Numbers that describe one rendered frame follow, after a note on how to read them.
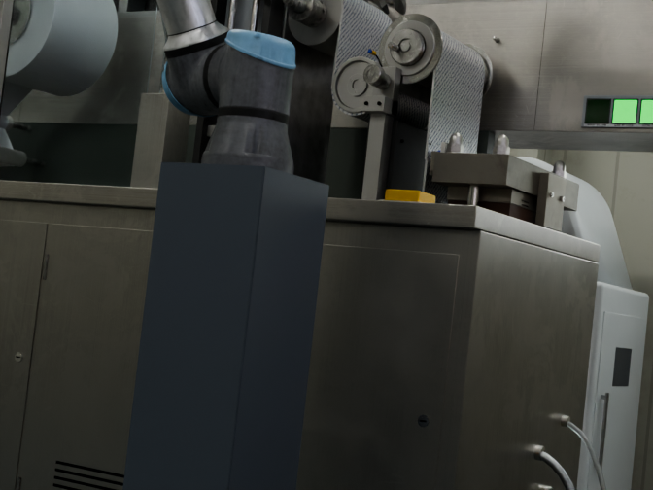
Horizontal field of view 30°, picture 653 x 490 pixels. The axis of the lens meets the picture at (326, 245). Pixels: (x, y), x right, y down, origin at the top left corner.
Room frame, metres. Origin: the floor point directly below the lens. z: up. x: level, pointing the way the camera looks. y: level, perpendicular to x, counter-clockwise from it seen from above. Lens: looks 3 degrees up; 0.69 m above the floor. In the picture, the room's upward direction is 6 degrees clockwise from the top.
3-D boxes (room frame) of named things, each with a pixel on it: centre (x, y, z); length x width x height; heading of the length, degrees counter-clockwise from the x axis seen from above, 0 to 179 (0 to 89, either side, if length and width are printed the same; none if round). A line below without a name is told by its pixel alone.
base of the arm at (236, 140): (1.97, 0.14, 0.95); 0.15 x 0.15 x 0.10
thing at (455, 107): (2.57, -0.24, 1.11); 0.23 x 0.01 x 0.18; 148
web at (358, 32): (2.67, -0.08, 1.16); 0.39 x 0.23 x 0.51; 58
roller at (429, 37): (2.60, -0.19, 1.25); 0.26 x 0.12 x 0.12; 148
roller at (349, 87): (2.67, -0.09, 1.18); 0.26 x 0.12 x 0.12; 148
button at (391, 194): (2.22, -0.14, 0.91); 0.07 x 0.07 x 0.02; 58
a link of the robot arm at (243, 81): (1.98, 0.15, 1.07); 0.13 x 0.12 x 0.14; 40
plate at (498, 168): (2.54, -0.37, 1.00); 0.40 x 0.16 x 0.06; 148
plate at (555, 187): (2.51, -0.45, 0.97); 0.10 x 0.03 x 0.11; 148
